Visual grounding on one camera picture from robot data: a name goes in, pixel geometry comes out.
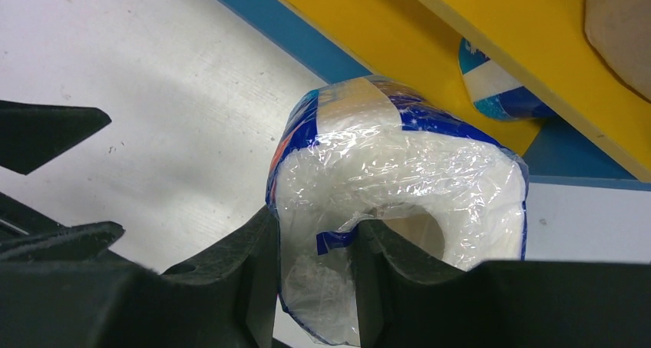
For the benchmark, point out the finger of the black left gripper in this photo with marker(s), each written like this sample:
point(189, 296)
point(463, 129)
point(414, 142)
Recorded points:
point(34, 134)

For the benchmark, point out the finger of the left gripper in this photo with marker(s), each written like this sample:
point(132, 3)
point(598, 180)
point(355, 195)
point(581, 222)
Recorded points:
point(29, 236)

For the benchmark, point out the blue shelf with coloured boards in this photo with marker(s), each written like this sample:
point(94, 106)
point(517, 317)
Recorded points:
point(554, 152)

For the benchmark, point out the blue roll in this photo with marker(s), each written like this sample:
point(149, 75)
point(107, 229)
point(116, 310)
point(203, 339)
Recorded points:
point(372, 148)
point(493, 91)

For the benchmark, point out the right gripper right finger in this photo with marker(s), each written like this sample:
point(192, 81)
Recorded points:
point(408, 298)

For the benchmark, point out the brown paper roll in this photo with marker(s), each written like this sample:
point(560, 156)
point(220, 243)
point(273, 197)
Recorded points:
point(619, 30)

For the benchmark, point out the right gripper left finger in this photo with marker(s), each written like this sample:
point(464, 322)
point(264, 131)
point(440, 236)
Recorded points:
point(224, 296)

